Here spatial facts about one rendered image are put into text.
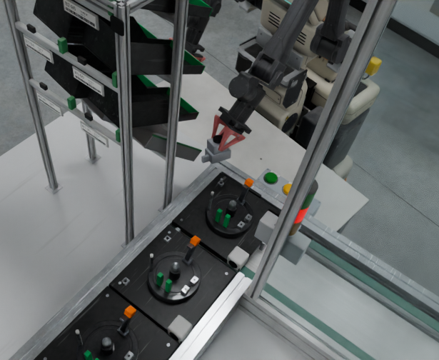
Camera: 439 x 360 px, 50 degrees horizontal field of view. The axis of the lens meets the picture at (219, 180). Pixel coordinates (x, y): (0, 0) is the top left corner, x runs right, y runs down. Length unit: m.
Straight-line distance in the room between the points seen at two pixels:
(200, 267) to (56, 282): 0.41
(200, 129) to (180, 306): 0.75
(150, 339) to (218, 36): 2.84
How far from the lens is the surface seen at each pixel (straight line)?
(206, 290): 1.27
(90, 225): 1.49
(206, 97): 1.89
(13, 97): 3.21
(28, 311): 1.39
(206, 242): 1.34
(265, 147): 1.74
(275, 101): 2.00
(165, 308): 1.24
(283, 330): 1.32
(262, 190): 1.49
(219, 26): 3.84
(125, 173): 1.16
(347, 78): 0.72
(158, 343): 1.21
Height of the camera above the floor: 2.11
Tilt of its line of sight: 51 degrees down
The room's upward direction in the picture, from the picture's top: 12 degrees clockwise
